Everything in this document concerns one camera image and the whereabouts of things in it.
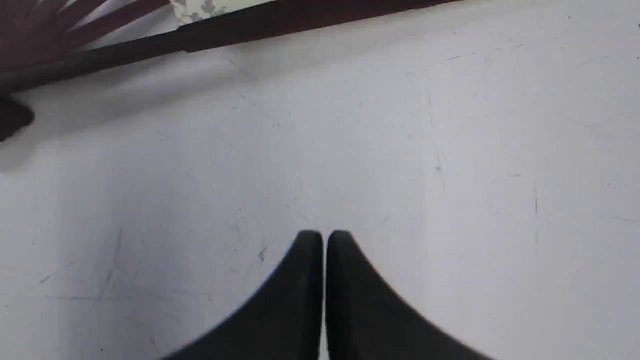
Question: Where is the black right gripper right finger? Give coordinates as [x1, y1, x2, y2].
[325, 230, 486, 360]

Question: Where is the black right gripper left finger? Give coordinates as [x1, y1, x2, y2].
[169, 230, 324, 360]

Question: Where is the folding paper fan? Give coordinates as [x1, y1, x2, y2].
[0, 0, 442, 142]

